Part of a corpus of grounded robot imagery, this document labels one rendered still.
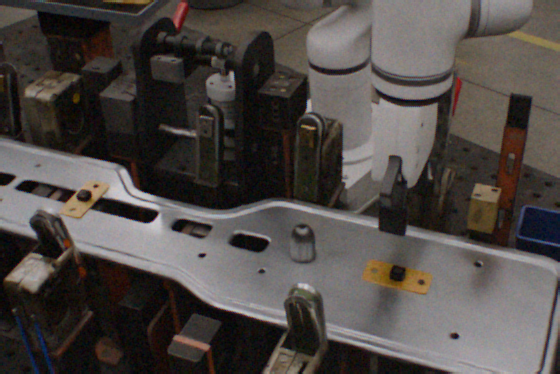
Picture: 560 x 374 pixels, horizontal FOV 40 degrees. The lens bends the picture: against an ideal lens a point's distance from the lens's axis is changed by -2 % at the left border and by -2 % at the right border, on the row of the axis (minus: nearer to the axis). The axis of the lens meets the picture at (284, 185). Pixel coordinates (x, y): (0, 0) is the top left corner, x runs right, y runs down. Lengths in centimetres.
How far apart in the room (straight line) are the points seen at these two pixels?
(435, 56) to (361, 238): 35
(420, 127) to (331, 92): 69
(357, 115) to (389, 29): 77
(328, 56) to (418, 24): 70
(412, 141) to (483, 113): 248
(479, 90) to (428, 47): 269
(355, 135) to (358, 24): 24
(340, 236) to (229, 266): 15
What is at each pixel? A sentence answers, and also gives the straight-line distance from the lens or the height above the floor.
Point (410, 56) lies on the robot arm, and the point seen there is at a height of 133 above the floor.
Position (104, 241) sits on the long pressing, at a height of 100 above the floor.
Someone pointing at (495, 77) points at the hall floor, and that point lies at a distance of 356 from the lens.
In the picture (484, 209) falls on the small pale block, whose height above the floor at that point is 105.
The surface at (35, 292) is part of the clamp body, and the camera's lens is 97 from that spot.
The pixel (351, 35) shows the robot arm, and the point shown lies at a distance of 143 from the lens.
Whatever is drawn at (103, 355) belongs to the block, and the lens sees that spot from 134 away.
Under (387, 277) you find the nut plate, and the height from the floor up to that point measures 100.
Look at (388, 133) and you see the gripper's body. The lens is 80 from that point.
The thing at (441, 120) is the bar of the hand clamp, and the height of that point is 114.
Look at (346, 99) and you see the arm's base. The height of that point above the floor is 92.
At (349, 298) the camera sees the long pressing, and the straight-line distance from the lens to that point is 96.
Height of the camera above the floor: 168
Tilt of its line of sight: 36 degrees down
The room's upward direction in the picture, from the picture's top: 2 degrees counter-clockwise
